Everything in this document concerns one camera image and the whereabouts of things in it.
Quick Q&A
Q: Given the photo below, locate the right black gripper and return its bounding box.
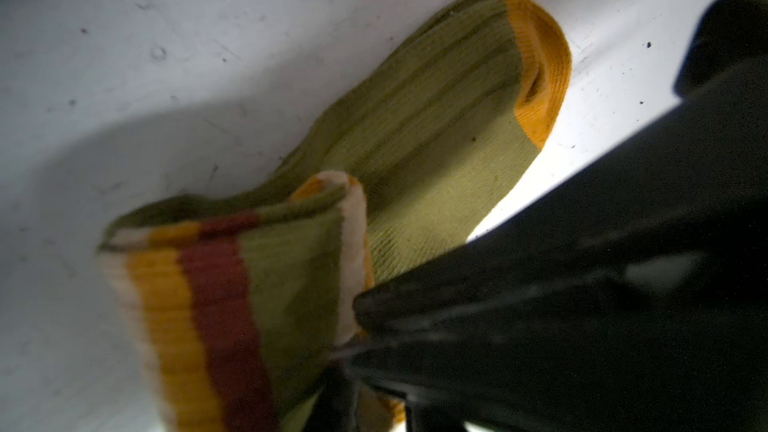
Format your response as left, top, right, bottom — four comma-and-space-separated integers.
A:
350, 0, 767, 431

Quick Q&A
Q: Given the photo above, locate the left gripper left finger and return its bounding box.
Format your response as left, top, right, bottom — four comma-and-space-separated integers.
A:
303, 365, 360, 432

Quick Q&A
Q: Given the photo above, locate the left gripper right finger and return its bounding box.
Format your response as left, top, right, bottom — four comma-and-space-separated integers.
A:
405, 400, 467, 432

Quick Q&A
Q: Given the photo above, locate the olive striped sock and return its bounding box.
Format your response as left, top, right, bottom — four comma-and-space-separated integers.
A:
96, 0, 572, 431

